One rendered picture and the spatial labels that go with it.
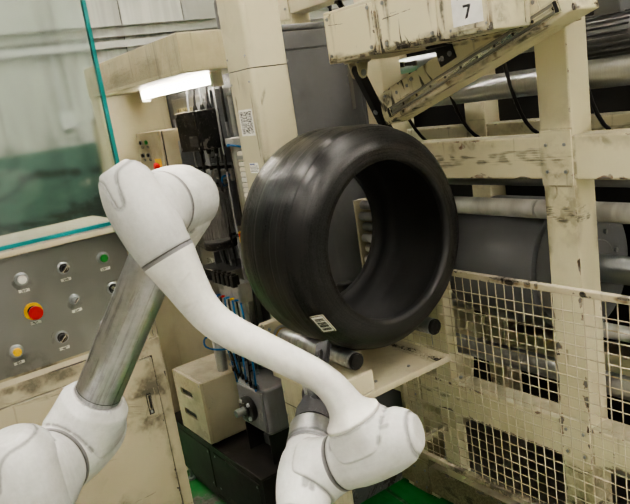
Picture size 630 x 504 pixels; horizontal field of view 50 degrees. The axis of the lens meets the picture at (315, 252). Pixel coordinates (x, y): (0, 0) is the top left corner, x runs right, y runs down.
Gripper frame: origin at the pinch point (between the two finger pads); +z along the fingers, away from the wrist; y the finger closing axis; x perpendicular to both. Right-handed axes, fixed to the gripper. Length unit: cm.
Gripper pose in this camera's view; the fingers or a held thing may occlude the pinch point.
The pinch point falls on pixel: (322, 354)
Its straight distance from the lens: 151.0
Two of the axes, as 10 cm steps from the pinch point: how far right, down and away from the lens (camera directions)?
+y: 5.0, 7.4, 4.5
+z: 1.0, -5.6, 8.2
